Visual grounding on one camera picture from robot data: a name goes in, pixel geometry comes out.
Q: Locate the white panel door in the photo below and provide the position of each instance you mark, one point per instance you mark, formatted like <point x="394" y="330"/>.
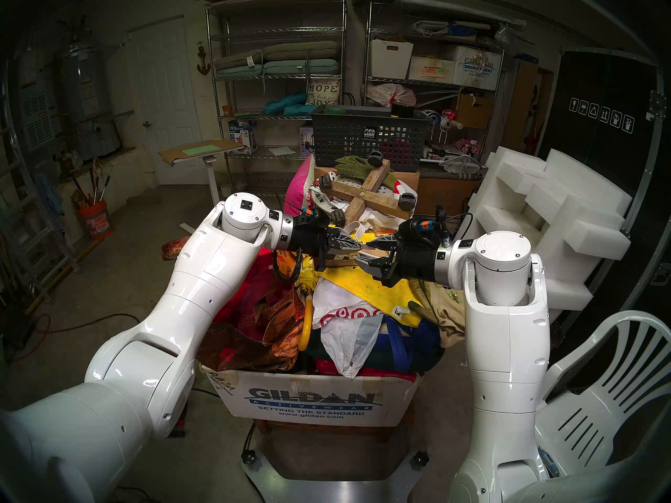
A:
<point x="168" y="109"/>

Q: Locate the pink artificial flowers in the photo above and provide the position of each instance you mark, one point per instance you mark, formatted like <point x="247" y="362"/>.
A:
<point x="468" y="146"/>

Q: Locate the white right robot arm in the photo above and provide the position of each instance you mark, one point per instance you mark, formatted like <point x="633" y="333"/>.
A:
<point x="508" y="350"/>

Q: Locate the black flight case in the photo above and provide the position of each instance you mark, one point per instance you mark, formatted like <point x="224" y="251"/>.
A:
<point x="603" y="83"/>

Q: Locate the white pink plastic bag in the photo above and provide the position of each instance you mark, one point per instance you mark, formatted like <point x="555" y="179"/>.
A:
<point x="390" y="94"/>

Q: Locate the white storage bin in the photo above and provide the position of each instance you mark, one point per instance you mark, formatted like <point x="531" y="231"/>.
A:
<point x="390" y="59"/>

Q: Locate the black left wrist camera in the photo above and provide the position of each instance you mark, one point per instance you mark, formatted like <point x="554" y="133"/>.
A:
<point x="317" y="218"/>

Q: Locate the small Gildan cardboard box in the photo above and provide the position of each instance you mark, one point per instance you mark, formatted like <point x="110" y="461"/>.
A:
<point x="477" y="67"/>

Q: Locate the brown cardboard box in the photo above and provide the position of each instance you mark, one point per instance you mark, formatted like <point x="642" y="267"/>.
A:
<point x="474" y="111"/>

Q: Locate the anchor wall decoration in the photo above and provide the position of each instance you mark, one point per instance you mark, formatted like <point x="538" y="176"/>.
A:
<point x="203" y="59"/>

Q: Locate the grey water heater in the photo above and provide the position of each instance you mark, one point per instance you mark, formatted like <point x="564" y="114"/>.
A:
<point x="89" y="98"/>

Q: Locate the brown wooden cabinet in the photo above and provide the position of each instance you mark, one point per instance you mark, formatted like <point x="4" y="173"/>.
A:
<point x="524" y="106"/>

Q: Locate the turquoise pillow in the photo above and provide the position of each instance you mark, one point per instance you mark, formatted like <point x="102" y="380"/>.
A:
<point x="285" y="104"/>

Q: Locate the brown wooden stand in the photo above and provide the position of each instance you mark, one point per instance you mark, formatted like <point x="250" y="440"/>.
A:
<point x="335" y="431"/>

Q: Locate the white red plastic bag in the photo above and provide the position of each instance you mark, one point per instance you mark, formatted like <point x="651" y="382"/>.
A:
<point x="346" y="345"/>

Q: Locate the blue white product box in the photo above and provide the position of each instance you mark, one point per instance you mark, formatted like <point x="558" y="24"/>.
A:
<point x="242" y="137"/>

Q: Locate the HOPE sign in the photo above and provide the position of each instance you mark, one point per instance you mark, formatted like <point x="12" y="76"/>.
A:
<point x="324" y="92"/>

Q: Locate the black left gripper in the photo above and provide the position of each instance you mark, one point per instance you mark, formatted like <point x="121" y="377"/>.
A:
<point x="309" y="239"/>

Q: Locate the pale teal seat cushion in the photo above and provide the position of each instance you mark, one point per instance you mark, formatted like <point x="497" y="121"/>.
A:
<point x="299" y="67"/>

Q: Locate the grey furnace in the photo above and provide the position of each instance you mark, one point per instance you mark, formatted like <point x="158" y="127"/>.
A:
<point x="36" y="119"/>

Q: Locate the blue fabric bag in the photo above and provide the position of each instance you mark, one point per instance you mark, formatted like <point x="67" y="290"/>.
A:
<point x="414" y="345"/>

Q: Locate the aluminium ladder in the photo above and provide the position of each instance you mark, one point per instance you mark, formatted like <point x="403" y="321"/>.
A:
<point x="31" y="234"/>

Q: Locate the black mesh basket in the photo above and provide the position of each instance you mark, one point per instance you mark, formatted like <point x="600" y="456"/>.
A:
<point x="341" y="135"/>

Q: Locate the white foam packing frame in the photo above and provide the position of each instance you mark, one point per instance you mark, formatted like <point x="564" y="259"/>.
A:
<point x="545" y="193"/>

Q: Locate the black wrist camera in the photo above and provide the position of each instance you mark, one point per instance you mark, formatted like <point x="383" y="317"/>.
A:
<point x="417" y="228"/>
<point x="317" y="218"/>

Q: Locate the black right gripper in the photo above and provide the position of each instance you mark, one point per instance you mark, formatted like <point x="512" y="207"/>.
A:
<point x="417" y="263"/>

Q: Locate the beige green garden glove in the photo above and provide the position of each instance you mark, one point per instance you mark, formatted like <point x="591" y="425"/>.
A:
<point x="443" y="308"/>

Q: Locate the red orange tote bag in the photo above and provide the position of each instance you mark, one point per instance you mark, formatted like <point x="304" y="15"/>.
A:
<point x="257" y="318"/>

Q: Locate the yellow towel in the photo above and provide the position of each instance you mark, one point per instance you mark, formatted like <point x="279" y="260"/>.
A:
<point x="367" y="292"/>

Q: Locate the white plastic chair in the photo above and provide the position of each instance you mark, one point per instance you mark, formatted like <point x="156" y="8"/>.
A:
<point x="587" y="428"/>

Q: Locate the orange bucket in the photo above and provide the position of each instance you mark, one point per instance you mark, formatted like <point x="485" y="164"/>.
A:
<point x="94" y="221"/>

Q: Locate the white box orange label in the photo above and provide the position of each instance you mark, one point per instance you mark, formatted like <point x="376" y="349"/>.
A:
<point x="430" y="69"/>

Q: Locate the grey clothes iron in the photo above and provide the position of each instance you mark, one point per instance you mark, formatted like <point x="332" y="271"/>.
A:
<point x="458" y="164"/>

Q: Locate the olive seat cushion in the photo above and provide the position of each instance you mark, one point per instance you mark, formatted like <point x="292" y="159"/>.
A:
<point x="299" y="50"/>

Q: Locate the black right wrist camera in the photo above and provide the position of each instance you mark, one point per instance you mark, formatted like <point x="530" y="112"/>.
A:
<point x="417" y="228"/>

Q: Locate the brown wooden chest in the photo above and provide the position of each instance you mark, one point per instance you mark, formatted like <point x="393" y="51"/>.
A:
<point x="445" y="195"/>

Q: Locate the red fabric bag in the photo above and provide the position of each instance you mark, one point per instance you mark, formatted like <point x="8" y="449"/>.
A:
<point x="367" y="372"/>

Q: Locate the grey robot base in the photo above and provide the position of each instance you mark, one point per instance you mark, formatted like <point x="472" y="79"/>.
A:
<point x="335" y="489"/>

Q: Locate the green knit glove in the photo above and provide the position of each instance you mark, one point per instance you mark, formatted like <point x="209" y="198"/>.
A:
<point x="354" y="166"/>

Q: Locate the pink pillow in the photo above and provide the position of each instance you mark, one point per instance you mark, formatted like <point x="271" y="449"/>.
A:
<point x="298" y="187"/>

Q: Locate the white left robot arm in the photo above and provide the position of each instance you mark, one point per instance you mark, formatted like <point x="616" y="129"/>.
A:
<point x="199" y="276"/>

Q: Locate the wooden cross caster dolly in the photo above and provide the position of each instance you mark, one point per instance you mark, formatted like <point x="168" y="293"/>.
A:
<point x="361" y="193"/>

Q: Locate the large Gildan cardboard box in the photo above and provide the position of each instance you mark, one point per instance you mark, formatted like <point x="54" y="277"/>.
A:
<point x="314" y="400"/>

